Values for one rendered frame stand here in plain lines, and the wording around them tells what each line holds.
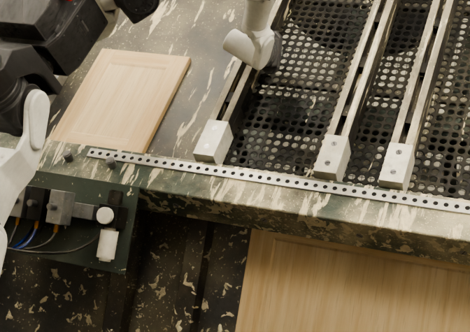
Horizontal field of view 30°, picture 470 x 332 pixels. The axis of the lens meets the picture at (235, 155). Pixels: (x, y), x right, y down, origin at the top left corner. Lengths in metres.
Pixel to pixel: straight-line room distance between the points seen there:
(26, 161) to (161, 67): 0.74
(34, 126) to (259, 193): 0.60
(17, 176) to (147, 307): 0.71
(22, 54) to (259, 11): 0.60
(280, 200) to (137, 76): 0.72
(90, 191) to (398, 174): 0.84
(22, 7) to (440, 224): 1.12
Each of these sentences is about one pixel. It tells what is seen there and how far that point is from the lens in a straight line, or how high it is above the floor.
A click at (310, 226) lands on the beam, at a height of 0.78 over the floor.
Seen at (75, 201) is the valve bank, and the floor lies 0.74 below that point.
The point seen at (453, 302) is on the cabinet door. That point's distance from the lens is 2.39.
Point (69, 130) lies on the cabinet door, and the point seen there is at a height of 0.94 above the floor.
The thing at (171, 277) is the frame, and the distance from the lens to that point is 2.63.
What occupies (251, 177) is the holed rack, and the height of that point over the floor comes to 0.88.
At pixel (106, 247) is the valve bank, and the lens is 2.35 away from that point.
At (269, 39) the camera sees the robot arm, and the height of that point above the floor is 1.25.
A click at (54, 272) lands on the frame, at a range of 2.82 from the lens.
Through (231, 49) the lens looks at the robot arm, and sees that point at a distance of 2.38.
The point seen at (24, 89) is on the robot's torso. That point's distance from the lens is 2.12.
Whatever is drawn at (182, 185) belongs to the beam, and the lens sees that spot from 2.35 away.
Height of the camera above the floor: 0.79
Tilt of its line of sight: 3 degrees up
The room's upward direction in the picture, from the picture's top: 9 degrees clockwise
